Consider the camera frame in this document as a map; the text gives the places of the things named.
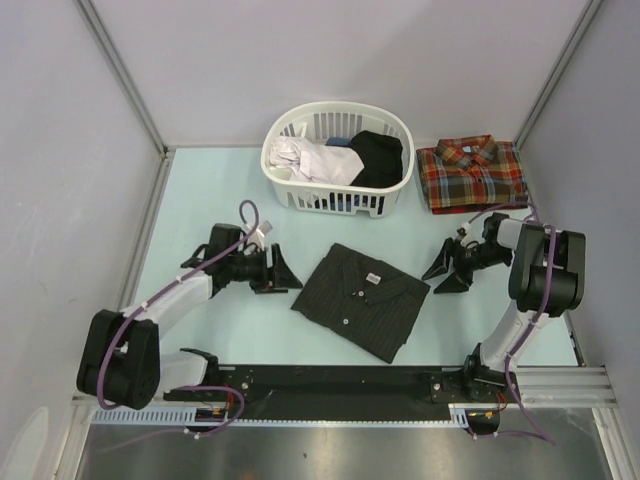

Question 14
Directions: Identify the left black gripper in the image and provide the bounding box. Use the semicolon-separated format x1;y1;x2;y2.
227;244;302;295

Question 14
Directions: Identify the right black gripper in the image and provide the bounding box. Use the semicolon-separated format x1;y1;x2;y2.
422;237;512;293

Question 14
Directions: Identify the dark striped long sleeve shirt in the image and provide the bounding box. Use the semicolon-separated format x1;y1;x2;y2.
291;243;431;364

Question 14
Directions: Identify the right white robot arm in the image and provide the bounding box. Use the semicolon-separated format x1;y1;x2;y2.
422;212;586;403

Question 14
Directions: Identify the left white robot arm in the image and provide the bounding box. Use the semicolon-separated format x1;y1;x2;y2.
76;222;303;410

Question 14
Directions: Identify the red plaid folded shirt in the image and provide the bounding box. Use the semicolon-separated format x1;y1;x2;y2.
416;135;529;215

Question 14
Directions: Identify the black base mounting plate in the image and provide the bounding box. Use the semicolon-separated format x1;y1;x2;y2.
163;363;521;435

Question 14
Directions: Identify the white shirt in basket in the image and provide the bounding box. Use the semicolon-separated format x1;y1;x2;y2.
267;136;365;186

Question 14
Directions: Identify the black garment in basket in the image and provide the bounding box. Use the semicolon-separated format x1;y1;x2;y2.
350;131;404;189

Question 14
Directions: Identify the white plastic laundry basket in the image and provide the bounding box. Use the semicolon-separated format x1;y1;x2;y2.
260;101;415;218

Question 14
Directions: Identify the blue garment in basket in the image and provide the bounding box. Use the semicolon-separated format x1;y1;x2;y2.
325;137;351;148

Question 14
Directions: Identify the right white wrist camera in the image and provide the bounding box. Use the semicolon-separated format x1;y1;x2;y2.
456;222;479;249

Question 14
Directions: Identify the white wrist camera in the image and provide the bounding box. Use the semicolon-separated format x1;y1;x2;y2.
245;221;273;250
456;222;479;249

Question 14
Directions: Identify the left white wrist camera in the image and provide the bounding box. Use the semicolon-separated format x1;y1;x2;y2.
245;221;273;250

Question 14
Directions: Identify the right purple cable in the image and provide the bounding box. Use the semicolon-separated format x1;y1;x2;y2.
464;202;559;446

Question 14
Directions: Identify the white slotted cable duct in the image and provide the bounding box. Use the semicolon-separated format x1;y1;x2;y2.
91;406;468;429

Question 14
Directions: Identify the left aluminium corner post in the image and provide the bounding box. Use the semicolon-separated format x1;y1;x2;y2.
73;0;169;157

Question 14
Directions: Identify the aluminium corner post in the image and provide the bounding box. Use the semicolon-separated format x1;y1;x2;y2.
515;0;605;149
73;0;169;157

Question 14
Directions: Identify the right aluminium corner post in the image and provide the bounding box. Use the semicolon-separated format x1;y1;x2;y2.
515;0;605;149

